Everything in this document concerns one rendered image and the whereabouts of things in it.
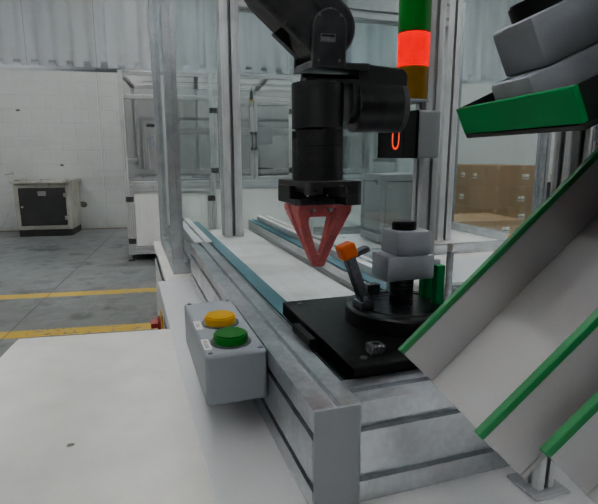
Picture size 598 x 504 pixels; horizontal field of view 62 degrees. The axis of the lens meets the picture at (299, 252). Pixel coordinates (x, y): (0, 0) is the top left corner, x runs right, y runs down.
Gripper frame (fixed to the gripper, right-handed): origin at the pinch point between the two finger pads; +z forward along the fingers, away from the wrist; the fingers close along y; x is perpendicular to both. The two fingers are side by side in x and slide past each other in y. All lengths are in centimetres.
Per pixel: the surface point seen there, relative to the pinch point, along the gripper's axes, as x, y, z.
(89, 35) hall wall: 61, 820, -199
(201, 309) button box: 11.6, 15.7, 9.4
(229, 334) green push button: 10.4, 1.1, 8.3
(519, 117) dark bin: -3.0, -27.4, -13.9
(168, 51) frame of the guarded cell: 9, 82, -38
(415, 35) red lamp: -22.3, 16.9, -29.6
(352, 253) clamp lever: -4.1, -0.6, -0.5
